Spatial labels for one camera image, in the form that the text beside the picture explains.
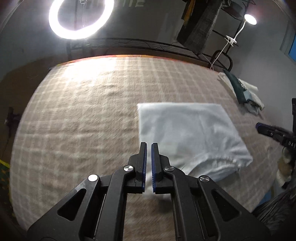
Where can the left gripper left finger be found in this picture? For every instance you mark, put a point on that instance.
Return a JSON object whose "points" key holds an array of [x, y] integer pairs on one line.
{"points": [[94, 209]]}

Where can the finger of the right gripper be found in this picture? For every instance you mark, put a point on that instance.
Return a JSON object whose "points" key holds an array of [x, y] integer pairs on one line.
{"points": [[274, 132]]}

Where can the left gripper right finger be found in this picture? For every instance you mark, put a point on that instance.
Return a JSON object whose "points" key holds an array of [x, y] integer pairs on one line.
{"points": [[201, 209]]}

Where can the white t-shirt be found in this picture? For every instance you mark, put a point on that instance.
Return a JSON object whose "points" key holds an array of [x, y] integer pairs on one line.
{"points": [[198, 138]]}

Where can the black metal clothes rack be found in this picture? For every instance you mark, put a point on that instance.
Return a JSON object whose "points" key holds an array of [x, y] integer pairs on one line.
{"points": [[157, 26]]}

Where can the right gloved hand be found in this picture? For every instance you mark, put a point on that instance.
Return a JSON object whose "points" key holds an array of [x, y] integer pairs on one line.
{"points": [[286, 167]]}

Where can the light blue folded garment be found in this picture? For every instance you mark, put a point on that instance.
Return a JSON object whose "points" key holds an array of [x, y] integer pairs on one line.
{"points": [[252, 106]]}

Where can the white folded garment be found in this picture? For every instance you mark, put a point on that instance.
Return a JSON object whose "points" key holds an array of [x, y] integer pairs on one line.
{"points": [[252, 89]]}

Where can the dark green folded garment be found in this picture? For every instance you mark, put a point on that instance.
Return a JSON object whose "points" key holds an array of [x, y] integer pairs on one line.
{"points": [[240, 90]]}

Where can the blue window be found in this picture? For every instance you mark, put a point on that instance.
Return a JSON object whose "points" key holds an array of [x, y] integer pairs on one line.
{"points": [[292, 50]]}

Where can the plaid bed blanket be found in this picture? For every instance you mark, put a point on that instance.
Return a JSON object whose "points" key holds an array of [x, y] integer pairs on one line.
{"points": [[82, 119]]}

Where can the white clip lamp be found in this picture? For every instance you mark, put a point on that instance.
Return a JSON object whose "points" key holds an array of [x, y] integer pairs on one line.
{"points": [[246, 19]]}

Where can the hanging yellow cloth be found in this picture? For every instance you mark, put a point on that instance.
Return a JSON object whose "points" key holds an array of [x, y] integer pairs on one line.
{"points": [[188, 10]]}

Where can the ring light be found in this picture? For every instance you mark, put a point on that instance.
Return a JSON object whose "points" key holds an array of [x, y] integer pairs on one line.
{"points": [[81, 30]]}

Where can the green striped wall hanging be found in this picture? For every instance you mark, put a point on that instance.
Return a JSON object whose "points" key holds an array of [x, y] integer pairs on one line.
{"points": [[133, 3]]}

